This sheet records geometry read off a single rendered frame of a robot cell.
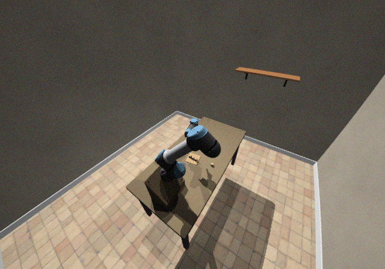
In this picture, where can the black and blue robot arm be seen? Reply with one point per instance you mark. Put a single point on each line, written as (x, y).
(197, 138)

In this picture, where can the beige mat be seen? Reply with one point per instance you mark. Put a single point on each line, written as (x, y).
(192, 161)

